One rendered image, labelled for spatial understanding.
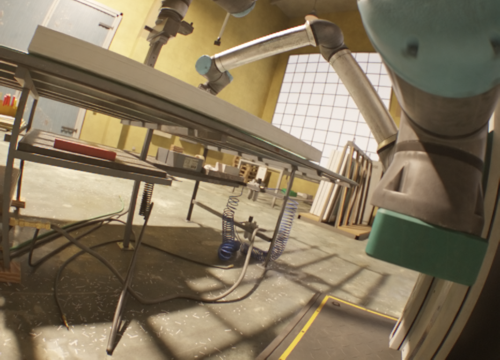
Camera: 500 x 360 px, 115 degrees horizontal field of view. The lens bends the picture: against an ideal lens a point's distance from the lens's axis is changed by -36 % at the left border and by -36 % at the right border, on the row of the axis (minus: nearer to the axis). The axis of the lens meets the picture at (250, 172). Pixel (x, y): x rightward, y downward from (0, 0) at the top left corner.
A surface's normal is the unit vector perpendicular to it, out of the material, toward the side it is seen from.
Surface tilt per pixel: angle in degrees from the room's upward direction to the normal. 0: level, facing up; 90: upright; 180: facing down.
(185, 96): 90
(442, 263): 90
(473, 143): 91
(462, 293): 90
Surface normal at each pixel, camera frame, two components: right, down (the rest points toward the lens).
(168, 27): 0.70, 0.21
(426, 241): -0.49, -0.11
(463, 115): -0.06, 0.98
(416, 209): -0.76, -0.20
